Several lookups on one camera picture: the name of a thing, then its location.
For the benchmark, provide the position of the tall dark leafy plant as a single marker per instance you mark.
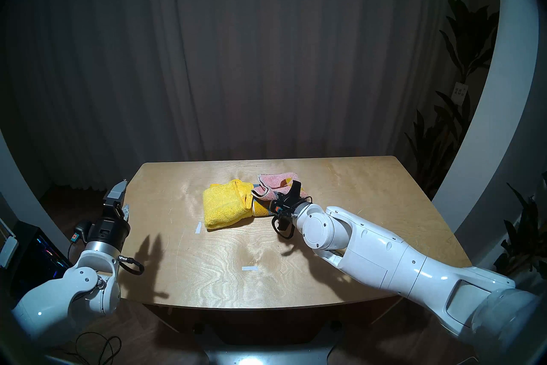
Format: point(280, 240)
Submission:
point(463, 39)

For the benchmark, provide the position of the white tape strip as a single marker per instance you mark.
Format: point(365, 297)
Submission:
point(250, 268)
point(198, 227)

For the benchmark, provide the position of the pink blue sunflower towel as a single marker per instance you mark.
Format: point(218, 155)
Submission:
point(277, 184)

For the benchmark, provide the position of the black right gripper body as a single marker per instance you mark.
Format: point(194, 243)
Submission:
point(287, 205)

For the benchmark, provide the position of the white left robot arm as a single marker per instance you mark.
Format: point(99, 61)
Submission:
point(72, 295)

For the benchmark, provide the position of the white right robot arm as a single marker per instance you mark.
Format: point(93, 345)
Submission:
point(406, 265)

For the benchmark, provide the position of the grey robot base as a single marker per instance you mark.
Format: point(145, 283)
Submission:
point(273, 356)

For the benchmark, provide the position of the white wall device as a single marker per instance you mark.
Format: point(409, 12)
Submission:
point(7, 252)

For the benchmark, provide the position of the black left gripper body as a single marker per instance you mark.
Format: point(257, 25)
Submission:
point(107, 229)

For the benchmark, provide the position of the white curved arch panel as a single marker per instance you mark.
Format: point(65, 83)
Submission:
point(491, 133)
point(23, 206)

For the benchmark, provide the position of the yellow terry towel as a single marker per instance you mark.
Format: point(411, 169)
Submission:
point(226, 203)

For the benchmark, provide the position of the grey pleated curtain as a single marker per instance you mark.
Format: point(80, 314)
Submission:
point(256, 47)

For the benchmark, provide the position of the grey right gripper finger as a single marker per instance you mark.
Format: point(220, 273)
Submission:
point(295, 187)

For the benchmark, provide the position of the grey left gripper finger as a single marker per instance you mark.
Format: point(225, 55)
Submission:
point(115, 193)
point(127, 212)

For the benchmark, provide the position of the white plant tag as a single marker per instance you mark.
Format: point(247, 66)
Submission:
point(460, 93)

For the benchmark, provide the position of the small dark leafy plant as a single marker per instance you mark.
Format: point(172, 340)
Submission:
point(523, 236)

